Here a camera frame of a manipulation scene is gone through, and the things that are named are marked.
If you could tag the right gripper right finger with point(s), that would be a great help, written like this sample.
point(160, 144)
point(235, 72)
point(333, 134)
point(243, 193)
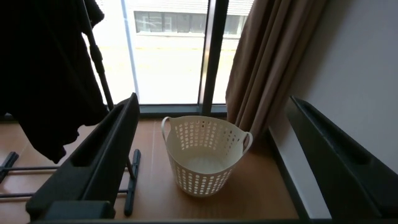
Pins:
point(357, 186)

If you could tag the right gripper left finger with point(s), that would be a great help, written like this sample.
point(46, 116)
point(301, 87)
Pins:
point(93, 174)

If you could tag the black garment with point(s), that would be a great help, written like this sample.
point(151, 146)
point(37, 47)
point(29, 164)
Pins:
point(46, 77)

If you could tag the black clothes rack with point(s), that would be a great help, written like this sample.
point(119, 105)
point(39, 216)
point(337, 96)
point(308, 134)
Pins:
point(132, 186)

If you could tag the white laundry basket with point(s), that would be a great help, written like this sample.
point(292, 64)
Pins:
point(202, 180)

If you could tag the brown curtain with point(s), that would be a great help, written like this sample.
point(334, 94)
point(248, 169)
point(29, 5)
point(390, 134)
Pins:
point(264, 62)

